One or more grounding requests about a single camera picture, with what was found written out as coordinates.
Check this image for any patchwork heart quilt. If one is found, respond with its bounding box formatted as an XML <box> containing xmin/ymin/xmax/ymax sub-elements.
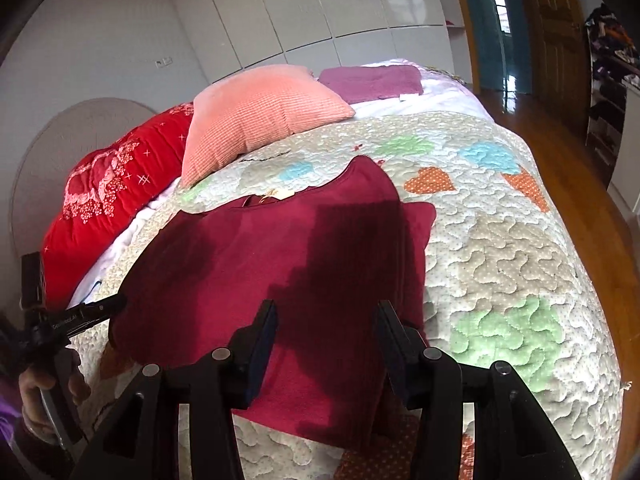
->
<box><xmin>67</xmin><ymin>110</ymin><xmax>628</xmax><ymax>480</ymax></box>

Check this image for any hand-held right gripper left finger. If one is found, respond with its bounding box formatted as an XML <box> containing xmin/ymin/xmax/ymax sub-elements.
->
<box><xmin>70</xmin><ymin>299</ymin><xmax>279</xmax><ymax>480</ymax></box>

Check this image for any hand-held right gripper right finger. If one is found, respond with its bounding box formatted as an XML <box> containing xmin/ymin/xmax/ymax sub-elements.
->
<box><xmin>376</xmin><ymin>300</ymin><xmax>583</xmax><ymax>480</ymax></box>

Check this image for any red embroidered pillow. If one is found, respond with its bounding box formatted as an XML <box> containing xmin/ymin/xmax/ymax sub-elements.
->
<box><xmin>40</xmin><ymin>101</ymin><xmax>196</xmax><ymax>311</ymax></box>

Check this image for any person's left forearm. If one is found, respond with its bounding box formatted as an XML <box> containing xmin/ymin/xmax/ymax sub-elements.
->
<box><xmin>0</xmin><ymin>375</ymin><xmax>76</xmax><ymax>480</ymax></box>

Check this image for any white shelf unit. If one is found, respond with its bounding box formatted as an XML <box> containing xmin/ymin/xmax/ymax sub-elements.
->
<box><xmin>605</xmin><ymin>105</ymin><xmax>640</xmax><ymax>216</ymax></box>

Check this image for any beige round headboard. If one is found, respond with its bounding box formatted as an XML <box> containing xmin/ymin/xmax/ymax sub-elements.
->
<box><xmin>10</xmin><ymin>97</ymin><xmax>161</xmax><ymax>281</ymax></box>

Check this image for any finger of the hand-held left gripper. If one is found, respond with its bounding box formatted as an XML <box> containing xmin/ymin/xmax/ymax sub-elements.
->
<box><xmin>80</xmin><ymin>293</ymin><xmax>128</xmax><ymax>334</ymax></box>

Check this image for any dark red knit sweater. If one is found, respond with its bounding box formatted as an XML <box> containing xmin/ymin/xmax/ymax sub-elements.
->
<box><xmin>107</xmin><ymin>155</ymin><xmax>438</xmax><ymax>453</ymax></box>

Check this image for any open rack with clothes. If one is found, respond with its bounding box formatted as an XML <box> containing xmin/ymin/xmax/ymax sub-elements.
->
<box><xmin>582</xmin><ymin>2</ymin><xmax>640</xmax><ymax>191</ymax></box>

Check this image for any wooden panel door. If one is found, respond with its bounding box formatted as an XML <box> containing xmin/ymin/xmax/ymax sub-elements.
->
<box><xmin>520</xmin><ymin>0</ymin><xmax>593</xmax><ymax>136</ymax></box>

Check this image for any teal curtain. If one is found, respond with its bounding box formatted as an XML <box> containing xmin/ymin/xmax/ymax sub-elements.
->
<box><xmin>452</xmin><ymin>0</ymin><xmax>533</xmax><ymax>93</ymax></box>

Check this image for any purple towel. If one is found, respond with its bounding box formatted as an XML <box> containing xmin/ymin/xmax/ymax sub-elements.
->
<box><xmin>317</xmin><ymin>65</ymin><xmax>426</xmax><ymax>106</ymax></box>

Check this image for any pink ribbed pillow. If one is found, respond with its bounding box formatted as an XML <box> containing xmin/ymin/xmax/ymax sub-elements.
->
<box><xmin>181</xmin><ymin>64</ymin><xmax>357</xmax><ymax>188</ymax></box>

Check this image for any white glossy wardrobe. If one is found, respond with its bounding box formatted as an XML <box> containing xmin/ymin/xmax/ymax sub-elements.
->
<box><xmin>167</xmin><ymin>0</ymin><xmax>471</xmax><ymax>86</ymax></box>

